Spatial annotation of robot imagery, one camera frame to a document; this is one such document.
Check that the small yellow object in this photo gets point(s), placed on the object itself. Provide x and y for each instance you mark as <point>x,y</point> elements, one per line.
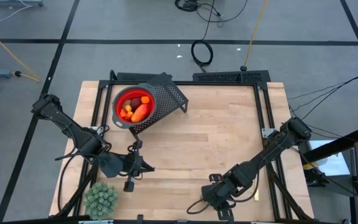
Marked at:
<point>309,165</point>

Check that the red-yellow mango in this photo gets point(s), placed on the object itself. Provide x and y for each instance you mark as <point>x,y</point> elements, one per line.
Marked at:
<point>140,113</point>

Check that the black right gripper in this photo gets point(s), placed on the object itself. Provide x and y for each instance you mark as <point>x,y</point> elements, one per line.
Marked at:
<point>217,193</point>

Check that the black perforated metal stand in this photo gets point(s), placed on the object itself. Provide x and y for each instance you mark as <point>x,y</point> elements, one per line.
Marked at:
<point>169,96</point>

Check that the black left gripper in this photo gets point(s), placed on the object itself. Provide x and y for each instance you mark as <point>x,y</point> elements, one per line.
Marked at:
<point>132,165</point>

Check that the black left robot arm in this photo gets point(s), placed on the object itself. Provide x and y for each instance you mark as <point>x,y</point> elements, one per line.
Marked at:
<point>73,130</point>

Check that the orange tangerine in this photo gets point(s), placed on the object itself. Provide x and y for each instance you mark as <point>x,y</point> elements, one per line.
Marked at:
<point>145,99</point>

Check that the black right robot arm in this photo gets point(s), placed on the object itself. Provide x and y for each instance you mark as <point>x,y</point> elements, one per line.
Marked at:
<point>272,149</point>

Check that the dark red plum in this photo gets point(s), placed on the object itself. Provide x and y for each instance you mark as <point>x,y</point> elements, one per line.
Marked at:
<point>135,102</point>

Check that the green artificial plant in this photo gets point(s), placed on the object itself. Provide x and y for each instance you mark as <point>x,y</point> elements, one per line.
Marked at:
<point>101,200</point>

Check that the black diagonal beam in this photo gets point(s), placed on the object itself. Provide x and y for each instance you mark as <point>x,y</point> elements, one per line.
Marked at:
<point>337,144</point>

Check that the red collapsible colander grey rim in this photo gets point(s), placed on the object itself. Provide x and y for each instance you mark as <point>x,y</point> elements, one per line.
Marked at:
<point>119,123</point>

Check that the black aluminium table frame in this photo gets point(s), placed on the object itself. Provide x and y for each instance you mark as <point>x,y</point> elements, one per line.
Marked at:
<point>216,83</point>

